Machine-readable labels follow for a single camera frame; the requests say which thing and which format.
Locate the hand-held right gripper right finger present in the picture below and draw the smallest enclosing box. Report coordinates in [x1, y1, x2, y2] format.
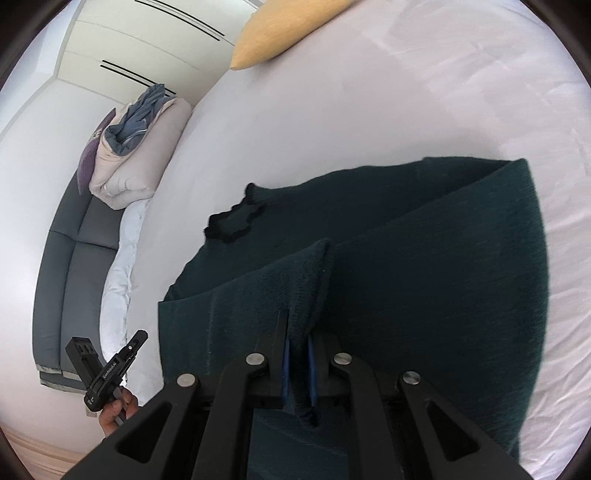
[305, 335, 532, 480]

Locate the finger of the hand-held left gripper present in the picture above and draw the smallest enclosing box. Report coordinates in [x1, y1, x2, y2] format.
[117, 330, 148, 365]

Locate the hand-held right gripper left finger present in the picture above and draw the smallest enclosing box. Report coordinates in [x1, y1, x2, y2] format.
[60, 310, 291, 480]

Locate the dark green towel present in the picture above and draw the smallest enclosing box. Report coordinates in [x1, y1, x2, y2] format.
[157, 157, 552, 480]

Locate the person's left hand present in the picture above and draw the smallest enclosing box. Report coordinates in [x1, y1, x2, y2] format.
[97, 388, 139, 437]

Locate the white pillow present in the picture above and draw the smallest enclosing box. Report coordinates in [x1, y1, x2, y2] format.
[99, 196, 153, 365]

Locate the grey padded headboard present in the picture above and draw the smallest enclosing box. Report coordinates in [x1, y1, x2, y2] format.
[31, 173, 127, 391]

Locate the folded beige and blue quilt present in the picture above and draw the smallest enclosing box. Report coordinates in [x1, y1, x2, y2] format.
[89, 84, 194, 210]

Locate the purple pillow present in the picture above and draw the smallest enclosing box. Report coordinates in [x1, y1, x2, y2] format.
[76, 107, 117, 195]

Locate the bed with white sheet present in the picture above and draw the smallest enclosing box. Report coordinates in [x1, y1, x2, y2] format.
[124, 0, 591, 480]

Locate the white wardrobe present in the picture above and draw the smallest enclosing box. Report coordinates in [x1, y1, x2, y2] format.
[51, 0, 259, 100]

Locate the yellow pillow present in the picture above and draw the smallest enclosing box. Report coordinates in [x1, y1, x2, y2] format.
[230, 0, 358, 71]

